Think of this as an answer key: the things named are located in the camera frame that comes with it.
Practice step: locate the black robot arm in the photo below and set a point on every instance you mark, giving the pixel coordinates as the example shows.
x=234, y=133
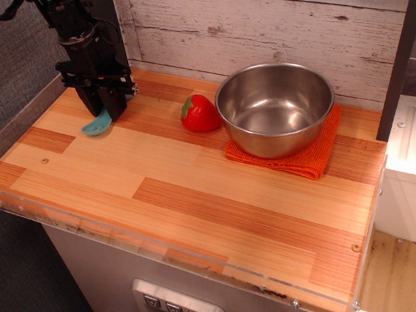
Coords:
x=77, y=18

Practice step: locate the blue brush with white bristles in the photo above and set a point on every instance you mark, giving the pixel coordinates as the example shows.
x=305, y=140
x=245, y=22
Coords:
x=99, y=125

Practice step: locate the metal bowl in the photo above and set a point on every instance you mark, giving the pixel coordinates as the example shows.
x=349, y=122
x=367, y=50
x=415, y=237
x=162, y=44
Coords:
x=274, y=110

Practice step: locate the orange folded cloth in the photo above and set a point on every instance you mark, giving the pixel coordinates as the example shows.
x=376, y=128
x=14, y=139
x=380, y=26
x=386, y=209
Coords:
x=310, y=163

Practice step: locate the clear acrylic edge guard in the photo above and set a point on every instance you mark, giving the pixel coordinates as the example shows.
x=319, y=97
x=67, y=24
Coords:
x=279, y=257

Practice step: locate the grey toy fridge cabinet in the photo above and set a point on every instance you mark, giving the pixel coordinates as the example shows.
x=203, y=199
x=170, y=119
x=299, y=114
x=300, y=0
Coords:
x=114, y=280

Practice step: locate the dark grey vertical post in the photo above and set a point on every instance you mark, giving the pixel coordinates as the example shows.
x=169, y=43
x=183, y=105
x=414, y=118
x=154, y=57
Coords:
x=404, y=50

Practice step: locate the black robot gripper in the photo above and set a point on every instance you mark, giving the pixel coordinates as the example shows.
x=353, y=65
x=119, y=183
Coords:
x=99, y=71

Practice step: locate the red toy strawberry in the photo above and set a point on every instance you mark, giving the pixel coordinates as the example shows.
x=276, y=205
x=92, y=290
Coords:
x=199, y=114

